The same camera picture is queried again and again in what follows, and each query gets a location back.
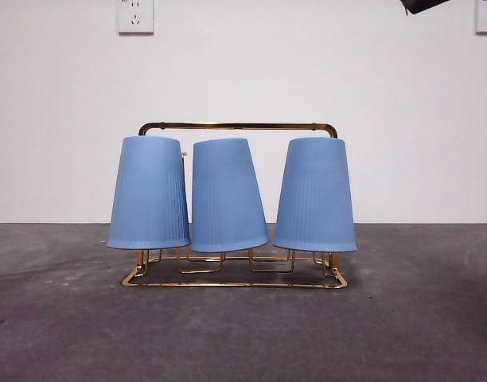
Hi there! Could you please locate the gold wire cup holder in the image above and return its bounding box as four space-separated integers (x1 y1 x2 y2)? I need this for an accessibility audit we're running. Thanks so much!
121 121 348 288

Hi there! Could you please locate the blue ribbed plastic cup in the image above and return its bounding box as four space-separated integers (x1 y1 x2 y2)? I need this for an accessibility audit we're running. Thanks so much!
273 137 356 253
189 138 271 254
107 134 192 251

